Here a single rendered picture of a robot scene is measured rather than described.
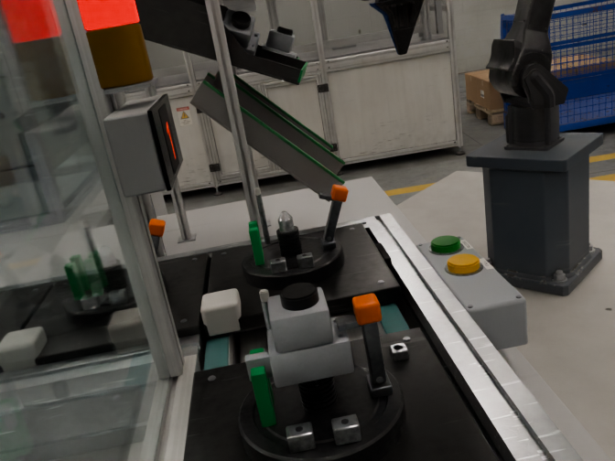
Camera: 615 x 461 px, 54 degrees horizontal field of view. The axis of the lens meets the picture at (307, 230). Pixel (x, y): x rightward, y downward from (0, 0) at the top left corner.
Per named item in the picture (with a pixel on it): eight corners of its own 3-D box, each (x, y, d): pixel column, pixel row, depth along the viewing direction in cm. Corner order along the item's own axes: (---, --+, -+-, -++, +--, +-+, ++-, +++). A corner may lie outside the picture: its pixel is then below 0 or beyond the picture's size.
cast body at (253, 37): (257, 46, 101) (264, 14, 95) (252, 64, 99) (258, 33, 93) (208, 31, 100) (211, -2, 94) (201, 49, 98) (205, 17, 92)
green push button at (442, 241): (455, 245, 86) (454, 232, 85) (465, 256, 82) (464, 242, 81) (427, 251, 86) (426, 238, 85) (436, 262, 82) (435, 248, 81)
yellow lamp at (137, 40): (156, 76, 58) (144, 22, 56) (149, 81, 53) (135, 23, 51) (104, 85, 57) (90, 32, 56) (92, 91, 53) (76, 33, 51)
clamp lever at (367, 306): (387, 369, 52) (374, 291, 49) (393, 382, 50) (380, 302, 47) (346, 379, 52) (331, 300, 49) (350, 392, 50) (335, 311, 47)
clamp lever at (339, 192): (333, 238, 84) (346, 186, 82) (336, 242, 82) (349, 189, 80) (308, 233, 83) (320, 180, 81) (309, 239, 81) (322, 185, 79)
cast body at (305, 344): (345, 345, 52) (333, 271, 50) (355, 373, 48) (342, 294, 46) (249, 364, 52) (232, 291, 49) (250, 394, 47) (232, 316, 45)
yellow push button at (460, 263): (473, 264, 79) (472, 251, 79) (485, 276, 75) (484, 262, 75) (444, 270, 79) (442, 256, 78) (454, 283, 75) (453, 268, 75)
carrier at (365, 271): (363, 234, 96) (353, 158, 92) (403, 301, 74) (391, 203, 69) (213, 263, 95) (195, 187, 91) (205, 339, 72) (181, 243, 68)
